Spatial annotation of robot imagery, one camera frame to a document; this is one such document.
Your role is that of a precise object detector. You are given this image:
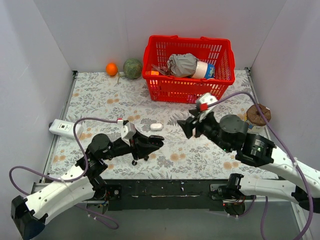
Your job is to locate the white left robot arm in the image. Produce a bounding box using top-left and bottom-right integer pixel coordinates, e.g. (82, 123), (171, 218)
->
(10, 132), (164, 240)

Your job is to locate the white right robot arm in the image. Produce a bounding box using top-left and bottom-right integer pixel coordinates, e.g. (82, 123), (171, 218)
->
(177, 112), (320, 213)

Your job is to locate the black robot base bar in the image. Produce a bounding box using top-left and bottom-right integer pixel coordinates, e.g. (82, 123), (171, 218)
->
(84, 178), (247, 216)

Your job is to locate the white earbud charging case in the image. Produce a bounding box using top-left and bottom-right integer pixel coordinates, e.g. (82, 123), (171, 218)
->
(150, 122), (163, 131)

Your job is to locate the pink blue cup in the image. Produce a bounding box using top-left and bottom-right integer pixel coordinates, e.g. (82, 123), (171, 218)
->
(191, 61), (216, 79)

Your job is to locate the jar with brown lid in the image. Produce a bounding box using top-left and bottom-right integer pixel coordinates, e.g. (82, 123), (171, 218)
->
(244, 104), (272, 134)

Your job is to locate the grey crumpled bag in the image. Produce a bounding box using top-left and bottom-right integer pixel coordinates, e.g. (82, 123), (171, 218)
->
(166, 53), (199, 78)

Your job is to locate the orange item in basket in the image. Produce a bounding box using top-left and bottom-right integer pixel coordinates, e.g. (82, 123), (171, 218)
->
(150, 70), (159, 76)

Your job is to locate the red plastic shopping basket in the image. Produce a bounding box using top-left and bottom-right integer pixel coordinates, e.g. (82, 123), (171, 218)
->
(142, 35), (235, 104)

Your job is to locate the green melon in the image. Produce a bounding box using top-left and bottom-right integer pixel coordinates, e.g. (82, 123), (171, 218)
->
(123, 58), (143, 80)

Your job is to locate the orange fruit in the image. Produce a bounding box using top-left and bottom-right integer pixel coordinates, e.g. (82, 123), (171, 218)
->
(105, 62), (118, 76)

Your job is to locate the white rectangular device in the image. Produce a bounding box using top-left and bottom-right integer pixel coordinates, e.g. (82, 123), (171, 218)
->
(49, 119), (75, 139)

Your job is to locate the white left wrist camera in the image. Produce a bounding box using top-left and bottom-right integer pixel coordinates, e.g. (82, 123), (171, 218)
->
(117, 118), (136, 146)

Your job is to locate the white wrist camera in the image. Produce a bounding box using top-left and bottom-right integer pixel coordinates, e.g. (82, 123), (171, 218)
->
(117, 118), (136, 146)
(195, 92), (218, 122)

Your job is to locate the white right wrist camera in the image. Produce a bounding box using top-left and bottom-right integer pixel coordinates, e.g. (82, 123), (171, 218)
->
(195, 92), (218, 122)

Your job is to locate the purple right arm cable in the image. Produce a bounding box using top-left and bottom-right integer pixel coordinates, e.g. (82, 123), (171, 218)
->
(214, 91), (315, 240)

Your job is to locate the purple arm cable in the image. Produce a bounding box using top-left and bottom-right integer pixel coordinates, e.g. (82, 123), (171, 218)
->
(9, 117), (123, 230)
(214, 91), (315, 240)

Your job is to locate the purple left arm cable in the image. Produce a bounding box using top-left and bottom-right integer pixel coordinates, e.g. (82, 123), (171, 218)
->
(9, 117), (123, 230)

